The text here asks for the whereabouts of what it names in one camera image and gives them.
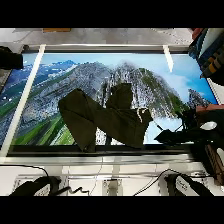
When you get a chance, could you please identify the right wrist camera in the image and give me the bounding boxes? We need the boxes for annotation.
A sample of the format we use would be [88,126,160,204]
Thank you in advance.
[181,108,198,130]

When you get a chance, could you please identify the dark green trousers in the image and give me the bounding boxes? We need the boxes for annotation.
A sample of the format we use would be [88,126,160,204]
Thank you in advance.
[58,82,154,154]

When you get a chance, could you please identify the heap of clothes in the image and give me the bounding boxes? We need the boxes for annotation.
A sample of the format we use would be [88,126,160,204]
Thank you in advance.
[198,27,224,87]

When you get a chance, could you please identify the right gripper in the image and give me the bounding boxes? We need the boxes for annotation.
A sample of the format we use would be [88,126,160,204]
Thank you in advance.
[165,127,197,145]

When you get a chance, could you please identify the blue garment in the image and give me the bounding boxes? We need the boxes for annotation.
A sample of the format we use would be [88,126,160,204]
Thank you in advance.
[187,29,208,61]

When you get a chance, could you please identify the silver frame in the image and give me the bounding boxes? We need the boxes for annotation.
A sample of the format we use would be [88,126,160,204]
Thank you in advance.
[0,154,224,197]

